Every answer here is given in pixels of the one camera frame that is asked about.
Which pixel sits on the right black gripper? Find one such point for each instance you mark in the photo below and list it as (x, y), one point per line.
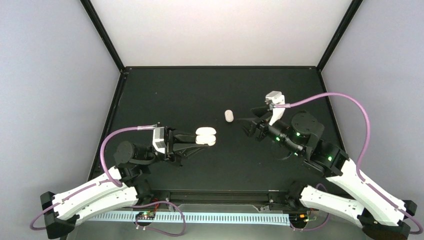
(253, 123)

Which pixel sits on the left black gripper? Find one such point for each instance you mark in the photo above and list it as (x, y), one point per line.
(187, 140)

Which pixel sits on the square white earbud case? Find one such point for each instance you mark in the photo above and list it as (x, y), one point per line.
(205, 136)

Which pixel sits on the oval white charging case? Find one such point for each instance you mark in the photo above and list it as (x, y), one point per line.
(229, 116)

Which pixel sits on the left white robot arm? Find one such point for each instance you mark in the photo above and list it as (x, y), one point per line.
(124, 184)

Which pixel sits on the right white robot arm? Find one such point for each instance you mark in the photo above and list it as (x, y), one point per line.
(380, 215)

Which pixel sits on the left small circuit board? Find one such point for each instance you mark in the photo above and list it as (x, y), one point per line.
(145, 215)

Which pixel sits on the small circuit board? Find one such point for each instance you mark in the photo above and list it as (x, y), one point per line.
(145, 215)
(299, 218)

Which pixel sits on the right small circuit board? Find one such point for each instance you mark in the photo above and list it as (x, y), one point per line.
(299, 218)

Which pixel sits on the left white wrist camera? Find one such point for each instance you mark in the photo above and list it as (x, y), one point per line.
(158, 139)

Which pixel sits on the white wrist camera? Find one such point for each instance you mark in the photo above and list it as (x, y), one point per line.
(275, 100)
(158, 139)

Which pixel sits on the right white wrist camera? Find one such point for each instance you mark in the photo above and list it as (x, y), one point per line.
(275, 100)

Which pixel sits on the black aluminium front rail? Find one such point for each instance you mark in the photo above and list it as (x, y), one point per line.
(221, 196)

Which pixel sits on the white slotted cable duct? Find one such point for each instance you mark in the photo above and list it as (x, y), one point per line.
(278, 219)

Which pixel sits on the right black frame post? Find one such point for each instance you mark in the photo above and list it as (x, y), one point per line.
(339, 32)

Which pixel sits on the black frame post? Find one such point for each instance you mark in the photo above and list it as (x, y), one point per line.
(339, 32)
(102, 32)

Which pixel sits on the left black frame post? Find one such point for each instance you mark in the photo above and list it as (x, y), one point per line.
(102, 32)

